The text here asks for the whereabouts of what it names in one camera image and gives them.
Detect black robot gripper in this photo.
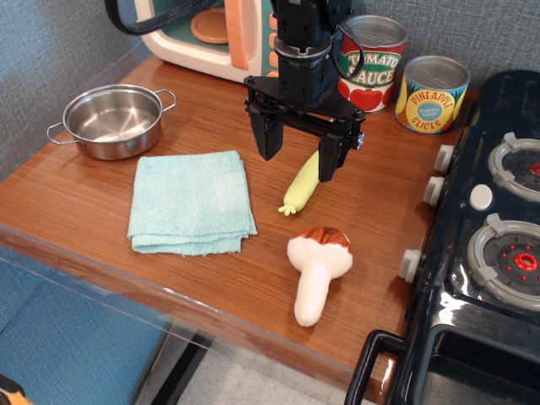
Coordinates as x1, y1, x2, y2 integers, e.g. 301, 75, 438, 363
244, 35, 365, 182

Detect plush white brown mushroom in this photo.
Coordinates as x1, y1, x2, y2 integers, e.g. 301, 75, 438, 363
287, 227, 353, 327

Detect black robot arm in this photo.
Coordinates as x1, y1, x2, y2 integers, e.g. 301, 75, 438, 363
244, 1, 366, 181

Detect toy microwave teal cream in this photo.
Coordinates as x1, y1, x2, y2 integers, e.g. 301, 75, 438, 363
143, 1, 278, 82

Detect light blue folded rag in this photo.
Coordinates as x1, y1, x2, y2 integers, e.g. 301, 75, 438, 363
127, 151, 257, 256

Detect tomato sauce can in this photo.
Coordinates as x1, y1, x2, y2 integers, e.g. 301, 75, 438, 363
337, 14, 408, 112

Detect pineapple slices can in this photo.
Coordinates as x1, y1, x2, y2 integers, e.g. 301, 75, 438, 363
395, 56, 471, 134

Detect stainless steel pot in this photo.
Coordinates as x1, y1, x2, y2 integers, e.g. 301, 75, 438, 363
46, 84, 177, 161

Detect black toy stove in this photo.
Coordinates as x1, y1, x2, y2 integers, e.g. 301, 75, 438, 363
346, 70, 539, 404

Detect clear acrylic table guard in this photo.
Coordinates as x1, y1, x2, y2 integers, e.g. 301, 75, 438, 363
0, 223, 397, 405

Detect green handled metal spoon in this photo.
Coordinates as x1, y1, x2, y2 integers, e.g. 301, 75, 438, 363
278, 151, 319, 216

